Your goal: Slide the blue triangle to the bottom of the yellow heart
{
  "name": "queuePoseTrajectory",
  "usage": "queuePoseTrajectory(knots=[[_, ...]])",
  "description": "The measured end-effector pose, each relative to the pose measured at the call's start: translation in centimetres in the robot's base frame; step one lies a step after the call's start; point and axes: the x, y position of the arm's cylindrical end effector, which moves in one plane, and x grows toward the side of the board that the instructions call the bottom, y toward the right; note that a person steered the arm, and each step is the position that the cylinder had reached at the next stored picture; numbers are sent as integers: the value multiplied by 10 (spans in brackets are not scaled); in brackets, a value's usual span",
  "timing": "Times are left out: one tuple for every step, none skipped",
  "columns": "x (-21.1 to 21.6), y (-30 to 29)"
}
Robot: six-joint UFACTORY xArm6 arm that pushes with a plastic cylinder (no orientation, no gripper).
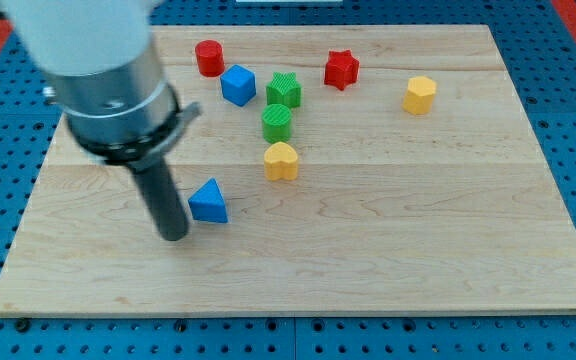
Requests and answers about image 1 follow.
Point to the blue triangle block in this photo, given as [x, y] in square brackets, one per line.
[207, 203]

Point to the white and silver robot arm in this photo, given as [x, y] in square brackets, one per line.
[100, 60]

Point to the yellow heart block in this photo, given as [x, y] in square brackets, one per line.
[281, 162]

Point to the light wooden board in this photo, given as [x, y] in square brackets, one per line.
[450, 213]

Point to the green cylinder block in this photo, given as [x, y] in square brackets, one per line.
[276, 123]

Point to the green star block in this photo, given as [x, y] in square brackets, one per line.
[284, 89]

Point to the blue cube block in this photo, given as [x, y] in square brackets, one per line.
[238, 85]

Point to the red star block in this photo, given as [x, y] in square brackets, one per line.
[341, 69]

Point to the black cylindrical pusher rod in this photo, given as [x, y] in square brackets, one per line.
[159, 193]

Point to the red cylinder block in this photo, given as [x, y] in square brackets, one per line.
[209, 57]

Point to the yellow hexagon block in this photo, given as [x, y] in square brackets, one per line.
[419, 96]

